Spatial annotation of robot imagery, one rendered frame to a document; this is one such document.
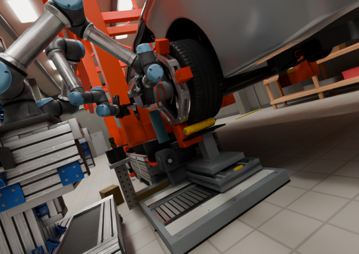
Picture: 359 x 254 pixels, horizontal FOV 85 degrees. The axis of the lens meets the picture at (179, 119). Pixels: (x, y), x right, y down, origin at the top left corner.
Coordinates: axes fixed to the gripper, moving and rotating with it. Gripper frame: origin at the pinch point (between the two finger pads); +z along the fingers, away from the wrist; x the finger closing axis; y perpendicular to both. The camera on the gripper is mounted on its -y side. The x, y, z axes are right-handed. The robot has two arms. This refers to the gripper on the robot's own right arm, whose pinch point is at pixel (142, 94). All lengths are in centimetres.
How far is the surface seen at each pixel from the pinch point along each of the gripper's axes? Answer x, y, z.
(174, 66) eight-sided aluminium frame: -23.0, 10.1, -9.8
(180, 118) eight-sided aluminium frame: -20.6, -21.9, 3.7
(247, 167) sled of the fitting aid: -47, -68, -13
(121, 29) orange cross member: -78, 184, 250
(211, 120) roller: -43, -31, 2
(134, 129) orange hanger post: 1, -17, 55
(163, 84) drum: -20.5, 5.1, 10.7
